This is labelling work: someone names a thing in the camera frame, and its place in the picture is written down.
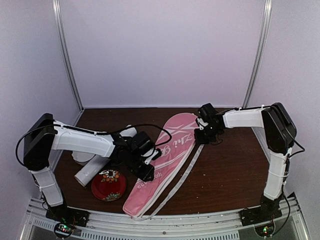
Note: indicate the right aluminium frame post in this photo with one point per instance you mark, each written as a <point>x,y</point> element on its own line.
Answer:
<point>264,30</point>

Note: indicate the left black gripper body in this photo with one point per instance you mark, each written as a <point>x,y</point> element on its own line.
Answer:
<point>139,172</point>

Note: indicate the red floral plate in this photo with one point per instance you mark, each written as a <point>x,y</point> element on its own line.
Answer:
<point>109,185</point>

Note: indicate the white shuttlecock tube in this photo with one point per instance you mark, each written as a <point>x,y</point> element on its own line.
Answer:
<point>87,173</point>

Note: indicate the white scalloped bowl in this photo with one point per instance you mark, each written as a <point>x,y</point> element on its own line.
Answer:
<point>82,158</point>

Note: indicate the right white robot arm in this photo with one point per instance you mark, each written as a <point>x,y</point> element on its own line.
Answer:
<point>247,152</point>

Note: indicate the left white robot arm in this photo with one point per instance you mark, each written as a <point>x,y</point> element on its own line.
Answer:
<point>134,149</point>

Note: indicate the pink racket bag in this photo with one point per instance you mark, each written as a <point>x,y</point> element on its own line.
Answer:
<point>173,156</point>

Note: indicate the front aluminium rail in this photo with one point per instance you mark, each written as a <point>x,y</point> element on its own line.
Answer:
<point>225,225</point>

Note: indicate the aluminium frame post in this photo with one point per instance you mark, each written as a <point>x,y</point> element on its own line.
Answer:
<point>65,53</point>
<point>264,30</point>

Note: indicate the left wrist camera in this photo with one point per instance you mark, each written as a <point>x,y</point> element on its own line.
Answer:
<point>151,155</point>

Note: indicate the left aluminium frame post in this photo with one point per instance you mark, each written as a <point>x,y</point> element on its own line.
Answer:
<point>65,53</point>

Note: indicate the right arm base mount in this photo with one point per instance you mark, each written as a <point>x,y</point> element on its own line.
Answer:
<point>262,216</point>

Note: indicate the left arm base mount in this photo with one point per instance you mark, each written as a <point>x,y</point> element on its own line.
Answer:
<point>67,219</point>

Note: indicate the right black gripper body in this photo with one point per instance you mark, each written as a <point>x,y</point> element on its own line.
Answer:
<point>208,135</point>

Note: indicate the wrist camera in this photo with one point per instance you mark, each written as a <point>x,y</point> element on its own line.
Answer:
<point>201,124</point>
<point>151,155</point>

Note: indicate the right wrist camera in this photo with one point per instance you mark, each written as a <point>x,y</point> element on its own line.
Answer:
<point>201,124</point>

